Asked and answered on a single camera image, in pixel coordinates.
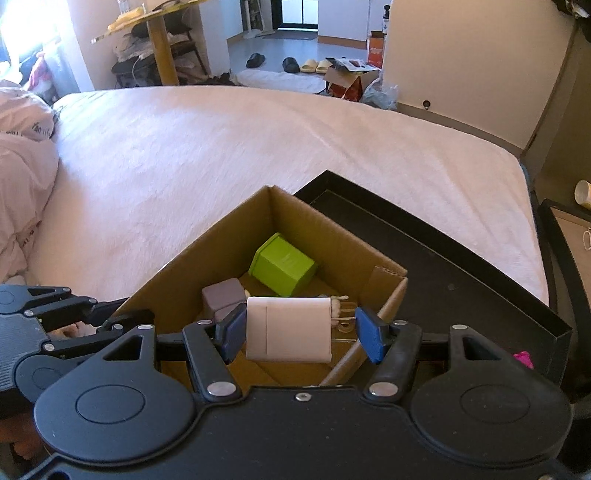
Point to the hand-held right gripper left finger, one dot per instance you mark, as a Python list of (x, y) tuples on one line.
[(233, 330)]

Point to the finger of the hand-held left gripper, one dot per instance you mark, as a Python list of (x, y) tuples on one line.
[(124, 321), (108, 308)]

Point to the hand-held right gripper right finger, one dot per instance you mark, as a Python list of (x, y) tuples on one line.
[(369, 334)]

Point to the grey toy block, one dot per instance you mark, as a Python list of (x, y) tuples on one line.
[(221, 295)]

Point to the white charger plug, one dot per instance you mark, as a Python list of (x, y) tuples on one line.
[(288, 330)]

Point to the green hexagonal block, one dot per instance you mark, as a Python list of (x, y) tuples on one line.
[(281, 265)]

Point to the black tray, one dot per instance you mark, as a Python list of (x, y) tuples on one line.
[(452, 286)]

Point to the pink duvet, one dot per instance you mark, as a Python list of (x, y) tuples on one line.
[(23, 175)]

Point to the white bed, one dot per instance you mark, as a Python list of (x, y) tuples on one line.
[(231, 152)]

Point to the clear plastic bag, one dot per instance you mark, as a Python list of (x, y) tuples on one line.
[(381, 97)]

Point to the white floor mat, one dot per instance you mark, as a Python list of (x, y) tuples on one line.
[(281, 81)]

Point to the cardboard box with magazines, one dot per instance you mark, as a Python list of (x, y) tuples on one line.
[(351, 78)]

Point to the black chair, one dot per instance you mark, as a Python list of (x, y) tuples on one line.
[(138, 50)]

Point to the black slipper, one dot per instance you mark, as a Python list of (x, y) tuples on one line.
[(291, 65), (256, 60)]

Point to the yellow table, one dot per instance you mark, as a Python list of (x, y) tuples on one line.
[(161, 41)]

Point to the yellow slipper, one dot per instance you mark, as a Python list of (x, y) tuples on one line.
[(324, 65), (308, 66)]

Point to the orange carton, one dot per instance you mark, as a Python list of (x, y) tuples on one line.
[(376, 48)]

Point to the spray bottle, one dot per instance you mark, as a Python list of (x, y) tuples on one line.
[(386, 18)]

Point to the black hanging clothes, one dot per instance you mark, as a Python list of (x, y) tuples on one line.
[(575, 7)]

